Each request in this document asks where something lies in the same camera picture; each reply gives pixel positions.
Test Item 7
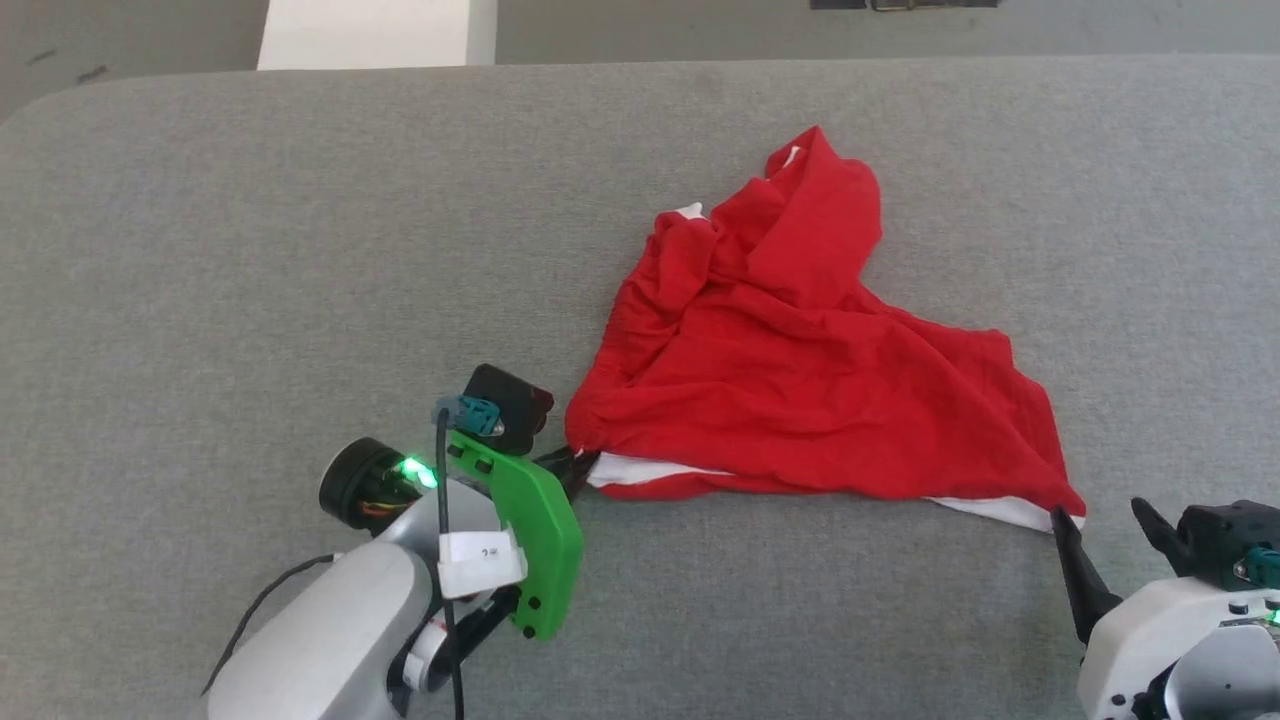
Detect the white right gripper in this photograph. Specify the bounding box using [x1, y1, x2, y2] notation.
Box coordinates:
[1049, 496, 1280, 720]

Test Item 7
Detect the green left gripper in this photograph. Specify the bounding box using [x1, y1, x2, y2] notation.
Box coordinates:
[318, 429, 601, 643]

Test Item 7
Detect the red and white sports shirt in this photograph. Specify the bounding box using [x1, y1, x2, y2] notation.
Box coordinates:
[564, 125, 1088, 534]

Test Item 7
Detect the white label tag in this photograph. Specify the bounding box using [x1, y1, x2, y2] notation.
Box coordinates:
[437, 526, 529, 601]

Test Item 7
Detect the grey fabric sofa cushion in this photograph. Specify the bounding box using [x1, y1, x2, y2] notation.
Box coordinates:
[0, 54, 1280, 720]

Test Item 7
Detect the white rectangular box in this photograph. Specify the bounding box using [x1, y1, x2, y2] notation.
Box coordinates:
[256, 0, 499, 72]

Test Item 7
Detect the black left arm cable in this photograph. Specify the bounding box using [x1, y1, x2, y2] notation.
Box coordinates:
[432, 395, 503, 720]

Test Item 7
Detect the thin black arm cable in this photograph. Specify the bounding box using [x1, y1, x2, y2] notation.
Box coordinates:
[198, 553, 338, 698]

